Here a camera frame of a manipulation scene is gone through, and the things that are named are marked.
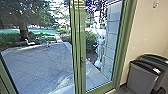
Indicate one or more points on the large tree trunk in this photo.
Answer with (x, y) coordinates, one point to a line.
(22, 31)

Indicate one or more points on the grey outdoor bench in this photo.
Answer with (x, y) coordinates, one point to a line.
(29, 42)

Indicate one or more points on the green framed glass door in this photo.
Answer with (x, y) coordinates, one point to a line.
(74, 40)

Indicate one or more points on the grey stone block pillar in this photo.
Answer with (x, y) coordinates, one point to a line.
(111, 40)

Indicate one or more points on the dark trash bin blue trim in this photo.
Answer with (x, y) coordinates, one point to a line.
(158, 61)

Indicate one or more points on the small white wall device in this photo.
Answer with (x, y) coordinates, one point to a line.
(155, 4)

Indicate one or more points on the light grey trash bin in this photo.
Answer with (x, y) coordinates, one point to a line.
(141, 80)

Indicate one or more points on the trimmed green hedge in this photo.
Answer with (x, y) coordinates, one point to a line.
(91, 41)

